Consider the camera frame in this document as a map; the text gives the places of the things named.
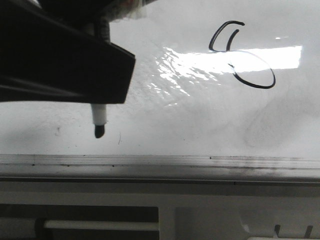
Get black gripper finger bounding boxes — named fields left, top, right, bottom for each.
left=0, top=0, right=136, bottom=104

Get white marker with black tip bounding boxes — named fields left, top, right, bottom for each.
left=84, top=0, right=156, bottom=139

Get white horizontal rod under board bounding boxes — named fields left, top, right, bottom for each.
left=43, top=220, right=159, bottom=231

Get white whiteboard with aluminium frame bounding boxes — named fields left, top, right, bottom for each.
left=0, top=0, right=320, bottom=182

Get white cart frame below board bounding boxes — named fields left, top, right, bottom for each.
left=0, top=181, right=320, bottom=240

